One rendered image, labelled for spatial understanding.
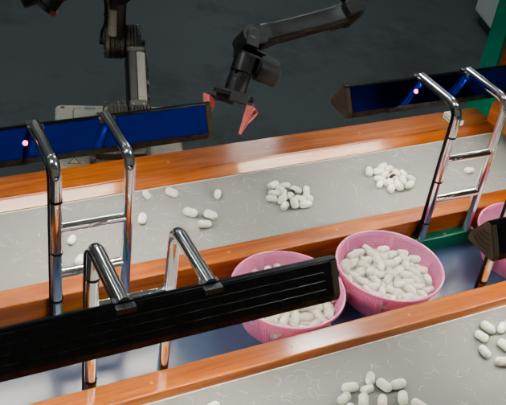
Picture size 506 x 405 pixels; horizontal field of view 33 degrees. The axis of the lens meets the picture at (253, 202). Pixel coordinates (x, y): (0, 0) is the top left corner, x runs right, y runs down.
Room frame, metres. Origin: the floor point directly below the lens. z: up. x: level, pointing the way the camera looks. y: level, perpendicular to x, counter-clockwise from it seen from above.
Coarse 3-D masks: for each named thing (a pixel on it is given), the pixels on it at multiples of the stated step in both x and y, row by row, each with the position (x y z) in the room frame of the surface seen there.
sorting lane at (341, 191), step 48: (432, 144) 2.30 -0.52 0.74; (480, 144) 2.34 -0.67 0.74; (192, 192) 1.85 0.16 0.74; (240, 192) 1.89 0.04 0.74; (336, 192) 1.95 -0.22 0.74; (384, 192) 1.99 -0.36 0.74; (0, 240) 1.54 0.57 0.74; (96, 240) 1.59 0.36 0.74; (144, 240) 1.62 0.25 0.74; (192, 240) 1.65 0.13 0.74; (240, 240) 1.68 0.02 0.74; (0, 288) 1.38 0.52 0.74
